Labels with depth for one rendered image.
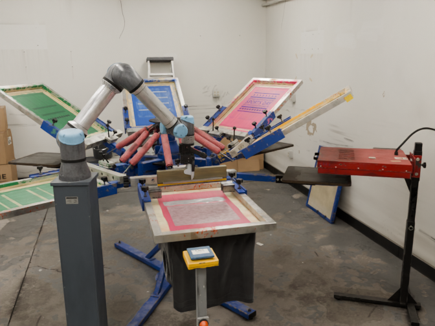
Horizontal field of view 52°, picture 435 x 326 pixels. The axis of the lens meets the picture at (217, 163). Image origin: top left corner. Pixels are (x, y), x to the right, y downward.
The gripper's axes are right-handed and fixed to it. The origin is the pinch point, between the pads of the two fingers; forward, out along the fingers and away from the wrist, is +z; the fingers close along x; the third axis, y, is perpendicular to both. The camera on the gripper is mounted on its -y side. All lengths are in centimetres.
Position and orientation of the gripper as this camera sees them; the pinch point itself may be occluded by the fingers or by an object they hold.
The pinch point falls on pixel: (192, 176)
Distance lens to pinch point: 257.1
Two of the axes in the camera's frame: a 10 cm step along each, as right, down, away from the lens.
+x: 2.5, 2.3, -9.4
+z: 0.1, 9.7, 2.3
